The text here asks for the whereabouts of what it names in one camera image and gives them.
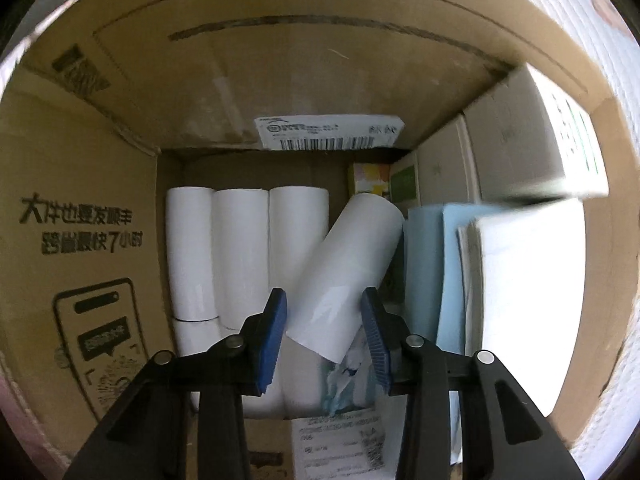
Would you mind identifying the white box green square label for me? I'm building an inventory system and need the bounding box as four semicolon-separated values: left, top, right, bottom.
389;114;482;212

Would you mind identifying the white quilted cloth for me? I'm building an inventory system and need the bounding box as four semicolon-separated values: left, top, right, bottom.
492;0;640;166

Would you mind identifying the large white box green print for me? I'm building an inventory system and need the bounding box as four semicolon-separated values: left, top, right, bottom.
462;64;612;207

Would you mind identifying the white printed paper sheet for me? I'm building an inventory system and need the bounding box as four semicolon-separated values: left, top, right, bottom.
291;406;397;480

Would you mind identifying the yellow colourful printed box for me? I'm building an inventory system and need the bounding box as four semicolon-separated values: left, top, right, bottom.
347;162;394;200

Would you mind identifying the white shipping label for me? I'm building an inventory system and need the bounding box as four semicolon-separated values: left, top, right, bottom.
254;115;406;152

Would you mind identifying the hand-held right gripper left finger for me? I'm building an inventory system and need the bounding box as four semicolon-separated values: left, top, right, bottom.
62;287;289;480

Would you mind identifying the brown cardboard box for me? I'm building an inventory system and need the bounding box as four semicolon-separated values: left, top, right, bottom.
0;0;640;480

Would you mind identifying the white flat pack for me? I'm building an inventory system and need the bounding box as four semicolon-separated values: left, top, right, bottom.
456;199;587;467

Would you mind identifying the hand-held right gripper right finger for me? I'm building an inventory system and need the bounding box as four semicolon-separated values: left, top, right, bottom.
360;287;584;480

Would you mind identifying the stack of white paper rolls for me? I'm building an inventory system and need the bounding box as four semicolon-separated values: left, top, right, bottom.
165;185;331;420

